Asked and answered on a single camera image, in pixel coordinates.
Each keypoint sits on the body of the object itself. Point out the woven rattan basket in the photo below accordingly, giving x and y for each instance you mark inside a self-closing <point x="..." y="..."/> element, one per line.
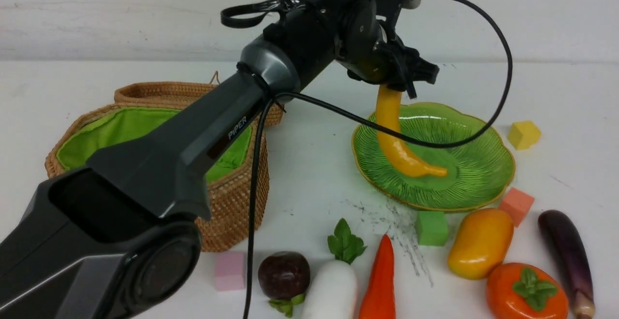
<point x="228" y="182"/>

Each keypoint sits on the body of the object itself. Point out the dark purple mangosteen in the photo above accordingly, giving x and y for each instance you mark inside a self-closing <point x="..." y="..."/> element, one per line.
<point x="284" y="278"/>

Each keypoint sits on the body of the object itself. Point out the orange foam cube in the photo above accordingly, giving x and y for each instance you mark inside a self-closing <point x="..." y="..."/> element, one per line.
<point x="517" y="204"/>

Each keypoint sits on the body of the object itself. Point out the purple eggplant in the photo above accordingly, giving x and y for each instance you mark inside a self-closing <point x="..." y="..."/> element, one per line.
<point x="564" y="242"/>

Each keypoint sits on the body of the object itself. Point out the green foam cube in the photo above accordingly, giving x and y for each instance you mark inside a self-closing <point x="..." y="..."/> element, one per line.
<point x="431" y="228"/>

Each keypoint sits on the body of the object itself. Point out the white radish with leaves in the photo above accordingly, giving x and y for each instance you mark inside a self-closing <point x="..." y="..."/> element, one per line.
<point x="334" y="289"/>

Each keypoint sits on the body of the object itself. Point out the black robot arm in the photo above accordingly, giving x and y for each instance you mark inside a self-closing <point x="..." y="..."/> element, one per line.
<point x="116" y="236"/>

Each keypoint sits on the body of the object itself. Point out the yellow foam cube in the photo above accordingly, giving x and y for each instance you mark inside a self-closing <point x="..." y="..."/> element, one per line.
<point x="523" y="135"/>

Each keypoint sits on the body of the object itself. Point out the orange persimmon with leaves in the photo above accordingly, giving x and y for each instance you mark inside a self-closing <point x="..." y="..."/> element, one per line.
<point x="516" y="290"/>

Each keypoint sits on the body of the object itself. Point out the red chili pepper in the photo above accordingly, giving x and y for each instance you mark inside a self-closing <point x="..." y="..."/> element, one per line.
<point x="379" y="299"/>

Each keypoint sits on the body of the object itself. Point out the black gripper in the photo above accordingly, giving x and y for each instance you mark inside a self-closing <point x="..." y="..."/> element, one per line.
<point x="376" y="55"/>

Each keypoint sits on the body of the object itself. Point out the pink foam cube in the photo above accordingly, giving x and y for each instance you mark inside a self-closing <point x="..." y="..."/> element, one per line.
<point x="230" y="271"/>

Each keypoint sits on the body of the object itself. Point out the yellow orange mango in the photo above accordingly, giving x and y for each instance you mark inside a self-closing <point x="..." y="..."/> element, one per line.
<point x="481" y="243"/>

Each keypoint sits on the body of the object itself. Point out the green glass leaf plate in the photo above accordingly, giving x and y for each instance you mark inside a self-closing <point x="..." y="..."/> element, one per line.
<point x="478" y="173"/>

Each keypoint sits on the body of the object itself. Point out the yellow banana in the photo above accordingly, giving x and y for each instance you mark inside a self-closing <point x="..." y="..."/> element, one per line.
<point x="394" y="149"/>

